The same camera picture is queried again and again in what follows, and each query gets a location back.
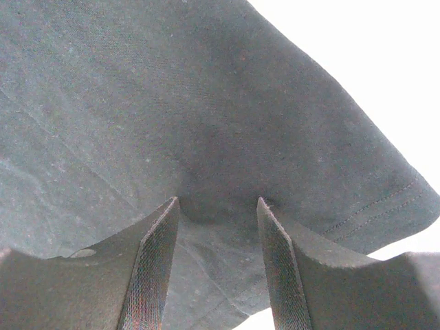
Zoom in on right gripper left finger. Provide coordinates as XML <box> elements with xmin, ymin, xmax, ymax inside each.
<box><xmin>1</xmin><ymin>197</ymin><xmax>180</xmax><ymax>329</ymax></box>

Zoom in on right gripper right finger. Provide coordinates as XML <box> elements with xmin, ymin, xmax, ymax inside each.
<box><xmin>256</xmin><ymin>199</ymin><xmax>439</xmax><ymax>329</ymax></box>

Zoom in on black t shirt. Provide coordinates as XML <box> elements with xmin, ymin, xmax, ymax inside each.
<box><xmin>1</xmin><ymin>1</ymin><xmax>439</xmax><ymax>329</ymax></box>

